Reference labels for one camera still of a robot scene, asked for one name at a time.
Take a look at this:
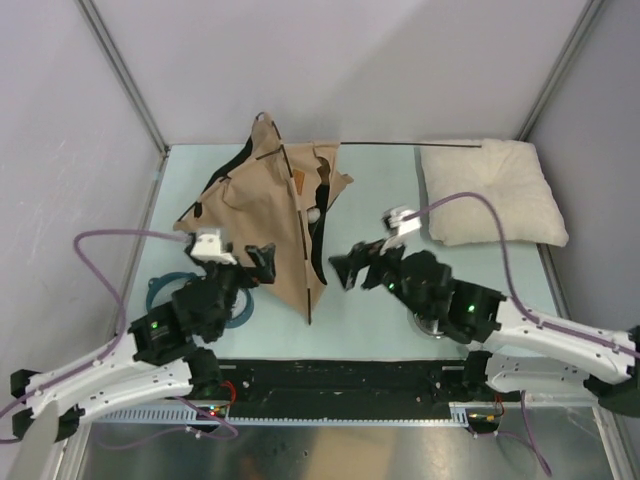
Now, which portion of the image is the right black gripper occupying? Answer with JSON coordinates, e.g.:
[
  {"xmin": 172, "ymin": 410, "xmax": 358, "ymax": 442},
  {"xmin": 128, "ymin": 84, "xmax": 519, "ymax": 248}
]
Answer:
[{"xmin": 329, "ymin": 230, "xmax": 431, "ymax": 320}]

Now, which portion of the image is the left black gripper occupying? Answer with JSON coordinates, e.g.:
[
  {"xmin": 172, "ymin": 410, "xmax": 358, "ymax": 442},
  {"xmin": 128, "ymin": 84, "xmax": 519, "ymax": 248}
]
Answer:
[{"xmin": 204, "ymin": 243, "xmax": 277, "ymax": 339}]

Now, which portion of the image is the beige fabric pet tent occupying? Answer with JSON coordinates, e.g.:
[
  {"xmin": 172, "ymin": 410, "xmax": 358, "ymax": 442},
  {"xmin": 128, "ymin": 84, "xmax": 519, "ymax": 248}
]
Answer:
[{"xmin": 173, "ymin": 121, "xmax": 353, "ymax": 319}]

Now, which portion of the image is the black tent pole front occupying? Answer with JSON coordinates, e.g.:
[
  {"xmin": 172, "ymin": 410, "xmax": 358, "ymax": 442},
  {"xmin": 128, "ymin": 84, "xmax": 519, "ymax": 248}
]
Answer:
[{"xmin": 254, "ymin": 111, "xmax": 312, "ymax": 325}]

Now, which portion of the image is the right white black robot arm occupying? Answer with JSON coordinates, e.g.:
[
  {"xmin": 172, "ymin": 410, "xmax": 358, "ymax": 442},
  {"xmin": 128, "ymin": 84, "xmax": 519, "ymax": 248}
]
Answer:
[{"xmin": 329, "ymin": 241, "xmax": 639, "ymax": 418}]

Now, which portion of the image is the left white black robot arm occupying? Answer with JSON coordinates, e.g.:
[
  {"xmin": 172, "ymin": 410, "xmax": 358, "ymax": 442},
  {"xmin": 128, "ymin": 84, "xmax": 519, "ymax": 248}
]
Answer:
[{"xmin": 11, "ymin": 236, "xmax": 276, "ymax": 441}]

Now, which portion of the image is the steel pet bowl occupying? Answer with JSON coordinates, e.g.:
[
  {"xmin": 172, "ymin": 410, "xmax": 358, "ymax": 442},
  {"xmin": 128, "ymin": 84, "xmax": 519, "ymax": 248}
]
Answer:
[{"xmin": 413, "ymin": 314, "xmax": 448, "ymax": 339}]

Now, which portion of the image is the white pompom toy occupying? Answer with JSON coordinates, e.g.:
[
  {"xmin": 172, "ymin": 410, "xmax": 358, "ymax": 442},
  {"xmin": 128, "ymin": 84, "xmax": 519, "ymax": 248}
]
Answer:
[{"xmin": 307, "ymin": 207, "xmax": 321, "ymax": 224}]

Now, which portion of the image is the teal double bowl stand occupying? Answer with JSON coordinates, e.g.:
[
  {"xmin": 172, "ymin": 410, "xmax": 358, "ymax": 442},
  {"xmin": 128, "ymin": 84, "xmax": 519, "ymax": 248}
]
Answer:
[{"xmin": 145, "ymin": 271, "xmax": 255, "ymax": 329}]

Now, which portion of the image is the cream fluffy cushion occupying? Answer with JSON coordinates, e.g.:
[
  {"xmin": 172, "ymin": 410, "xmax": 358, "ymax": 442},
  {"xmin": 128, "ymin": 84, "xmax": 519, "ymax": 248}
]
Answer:
[{"xmin": 421, "ymin": 139, "xmax": 569, "ymax": 247}]

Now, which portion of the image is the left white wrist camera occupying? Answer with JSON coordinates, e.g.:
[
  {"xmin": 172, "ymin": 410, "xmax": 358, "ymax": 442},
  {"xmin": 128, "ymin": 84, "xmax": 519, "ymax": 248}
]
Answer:
[{"xmin": 189, "ymin": 228, "xmax": 237, "ymax": 265}]

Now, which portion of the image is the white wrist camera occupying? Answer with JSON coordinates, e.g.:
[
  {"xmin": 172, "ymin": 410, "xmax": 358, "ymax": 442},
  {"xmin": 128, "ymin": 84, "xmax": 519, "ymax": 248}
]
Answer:
[
  {"xmin": 189, "ymin": 228, "xmax": 237, "ymax": 265},
  {"xmin": 380, "ymin": 206, "xmax": 421, "ymax": 255}
]

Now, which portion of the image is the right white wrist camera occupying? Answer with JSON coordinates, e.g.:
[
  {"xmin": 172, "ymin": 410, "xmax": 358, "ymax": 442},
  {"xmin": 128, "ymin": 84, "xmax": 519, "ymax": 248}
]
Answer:
[{"xmin": 380, "ymin": 206, "xmax": 421, "ymax": 255}]

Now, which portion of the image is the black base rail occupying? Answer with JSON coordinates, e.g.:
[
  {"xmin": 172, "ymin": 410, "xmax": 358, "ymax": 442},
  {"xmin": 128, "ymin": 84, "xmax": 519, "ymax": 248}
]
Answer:
[{"xmin": 164, "ymin": 357, "xmax": 521, "ymax": 420}]

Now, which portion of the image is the white slotted cable duct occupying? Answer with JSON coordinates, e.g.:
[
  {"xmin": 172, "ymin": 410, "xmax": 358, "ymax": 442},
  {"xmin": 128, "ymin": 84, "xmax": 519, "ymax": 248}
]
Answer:
[{"xmin": 94, "ymin": 403, "xmax": 469, "ymax": 427}]

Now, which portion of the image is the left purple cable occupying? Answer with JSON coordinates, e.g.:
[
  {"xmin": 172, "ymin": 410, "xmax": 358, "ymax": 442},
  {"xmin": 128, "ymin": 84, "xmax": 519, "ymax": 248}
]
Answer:
[{"xmin": 0, "ymin": 227, "xmax": 194, "ymax": 444}]

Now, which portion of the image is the left aluminium frame post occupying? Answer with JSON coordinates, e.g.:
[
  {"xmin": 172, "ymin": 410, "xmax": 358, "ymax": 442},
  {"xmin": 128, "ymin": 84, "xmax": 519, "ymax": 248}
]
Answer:
[{"xmin": 75, "ymin": 0, "xmax": 170, "ymax": 158}]

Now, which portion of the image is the aluminium frame post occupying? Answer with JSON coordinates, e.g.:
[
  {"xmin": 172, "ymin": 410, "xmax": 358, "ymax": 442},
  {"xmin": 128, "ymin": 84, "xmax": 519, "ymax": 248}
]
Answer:
[
  {"xmin": 515, "ymin": 0, "xmax": 607, "ymax": 141},
  {"xmin": 75, "ymin": 0, "xmax": 170, "ymax": 158}
]

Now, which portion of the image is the right aluminium frame post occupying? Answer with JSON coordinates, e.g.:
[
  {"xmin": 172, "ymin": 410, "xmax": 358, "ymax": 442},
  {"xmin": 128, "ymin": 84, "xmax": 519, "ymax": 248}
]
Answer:
[{"xmin": 515, "ymin": 0, "xmax": 607, "ymax": 141}]

